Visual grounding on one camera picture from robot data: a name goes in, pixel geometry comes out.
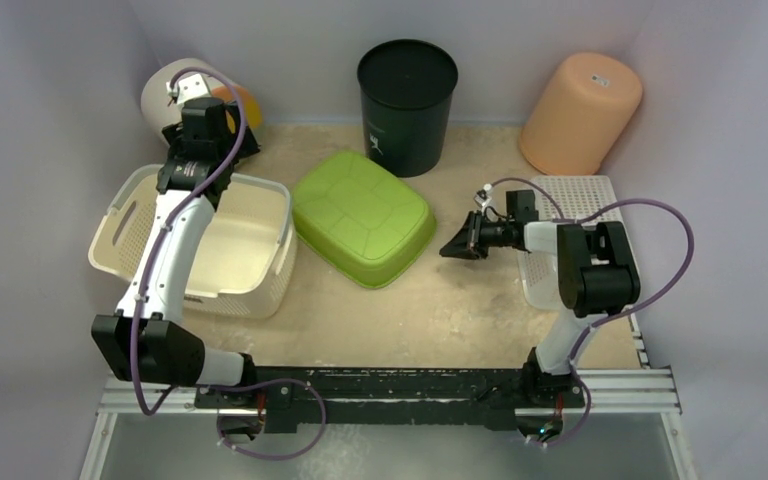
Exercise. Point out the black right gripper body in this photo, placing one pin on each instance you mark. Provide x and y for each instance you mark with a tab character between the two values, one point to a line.
475	234

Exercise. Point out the cream perforated laundry basket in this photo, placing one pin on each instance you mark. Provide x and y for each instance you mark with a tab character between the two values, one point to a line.
244	260

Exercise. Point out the dark navy round bin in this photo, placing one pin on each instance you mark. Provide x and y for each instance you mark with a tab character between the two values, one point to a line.
406	91

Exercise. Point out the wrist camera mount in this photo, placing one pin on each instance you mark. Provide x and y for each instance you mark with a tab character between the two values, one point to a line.
187	88
483	198

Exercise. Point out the white perforated strainer basket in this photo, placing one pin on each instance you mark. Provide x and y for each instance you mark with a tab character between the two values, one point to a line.
578	197

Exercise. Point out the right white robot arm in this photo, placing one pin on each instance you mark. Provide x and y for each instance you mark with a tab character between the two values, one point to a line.
596	277

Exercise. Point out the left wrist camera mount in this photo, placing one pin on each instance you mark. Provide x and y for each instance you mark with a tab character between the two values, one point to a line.
187	88

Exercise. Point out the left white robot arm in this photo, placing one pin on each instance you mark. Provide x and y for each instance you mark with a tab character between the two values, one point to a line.
143	338

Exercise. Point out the lime green basin tray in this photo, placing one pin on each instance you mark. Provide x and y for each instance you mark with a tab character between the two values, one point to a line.
361	219

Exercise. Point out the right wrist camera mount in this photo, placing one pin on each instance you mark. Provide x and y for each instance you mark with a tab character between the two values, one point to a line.
483	198

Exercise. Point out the orange plastic bucket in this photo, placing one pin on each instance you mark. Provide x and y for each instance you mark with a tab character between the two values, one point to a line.
581	113

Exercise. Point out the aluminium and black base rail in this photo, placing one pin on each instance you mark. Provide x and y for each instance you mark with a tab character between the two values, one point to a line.
495	399

